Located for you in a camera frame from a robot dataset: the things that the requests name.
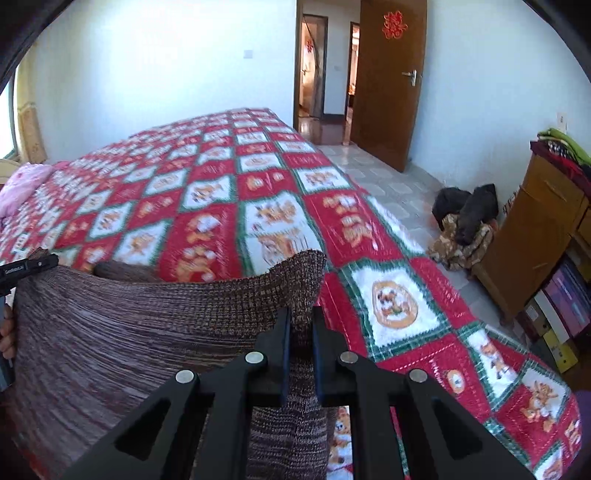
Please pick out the white wall socket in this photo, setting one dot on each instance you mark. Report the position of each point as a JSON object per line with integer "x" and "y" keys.
{"x": 561, "y": 121}

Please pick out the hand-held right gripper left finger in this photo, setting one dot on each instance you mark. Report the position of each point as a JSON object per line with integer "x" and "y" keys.
{"x": 280, "y": 362}

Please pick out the pile of clothes on dresser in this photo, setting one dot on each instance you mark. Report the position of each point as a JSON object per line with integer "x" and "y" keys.
{"x": 565, "y": 141}

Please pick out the yellow box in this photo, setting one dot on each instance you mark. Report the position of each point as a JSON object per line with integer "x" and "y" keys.
{"x": 561, "y": 348}

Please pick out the red paper door decoration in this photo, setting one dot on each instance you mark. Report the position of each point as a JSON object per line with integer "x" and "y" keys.
{"x": 395, "y": 25}

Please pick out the large black bag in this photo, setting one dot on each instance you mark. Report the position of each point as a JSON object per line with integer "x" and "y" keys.
{"x": 478, "y": 212}

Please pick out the dark red cloth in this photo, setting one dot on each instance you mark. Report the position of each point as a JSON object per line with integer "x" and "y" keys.
{"x": 558, "y": 159}

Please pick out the brown knitted sweater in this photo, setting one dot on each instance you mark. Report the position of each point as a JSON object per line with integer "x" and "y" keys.
{"x": 115, "y": 332}

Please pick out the red printed bedspread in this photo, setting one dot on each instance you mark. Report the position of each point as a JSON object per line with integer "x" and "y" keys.
{"x": 258, "y": 184}

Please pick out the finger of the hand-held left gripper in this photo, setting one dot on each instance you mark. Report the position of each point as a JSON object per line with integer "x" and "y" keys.
{"x": 46, "y": 263}

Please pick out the cream wooden headboard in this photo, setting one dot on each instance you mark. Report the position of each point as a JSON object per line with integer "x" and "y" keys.
{"x": 8, "y": 168}

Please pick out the small black bag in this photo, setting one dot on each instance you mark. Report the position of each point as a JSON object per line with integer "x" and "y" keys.
{"x": 448, "y": 203}

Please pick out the brown patterned cloth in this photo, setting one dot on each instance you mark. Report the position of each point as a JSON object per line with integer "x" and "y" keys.
{"x": 455, "y": 249}

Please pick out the pink pillow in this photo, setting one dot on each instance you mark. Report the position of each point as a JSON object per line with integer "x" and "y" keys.
{"x": 23, "y": 184}

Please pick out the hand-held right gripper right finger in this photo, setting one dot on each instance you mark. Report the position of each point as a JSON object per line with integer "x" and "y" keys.
{"x": 322, "y": 364}

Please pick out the window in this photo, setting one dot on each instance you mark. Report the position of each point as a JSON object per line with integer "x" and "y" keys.
{"x": 7, "y": 129}

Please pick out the brown wooden door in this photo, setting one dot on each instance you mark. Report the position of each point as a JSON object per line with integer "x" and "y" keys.
{"x": 383, "y": 101}

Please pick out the yellow patterned curtain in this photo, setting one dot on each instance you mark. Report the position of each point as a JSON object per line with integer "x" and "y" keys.
{"x": 30, "y": 129}

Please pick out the wooden cabinet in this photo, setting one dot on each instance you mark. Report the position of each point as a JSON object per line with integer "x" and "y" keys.
{"x": 526, "y": 230}

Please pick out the person's left hand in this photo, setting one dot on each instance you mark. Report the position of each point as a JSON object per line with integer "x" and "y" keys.
{"x": 7, "y": 332}

